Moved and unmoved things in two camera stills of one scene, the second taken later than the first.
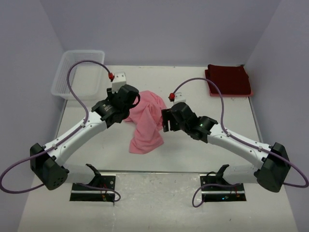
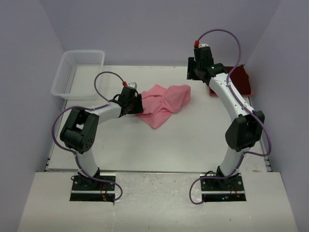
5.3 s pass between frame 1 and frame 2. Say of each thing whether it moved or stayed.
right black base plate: stayed
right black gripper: moved
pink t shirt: moved
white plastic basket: stayed
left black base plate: stayed
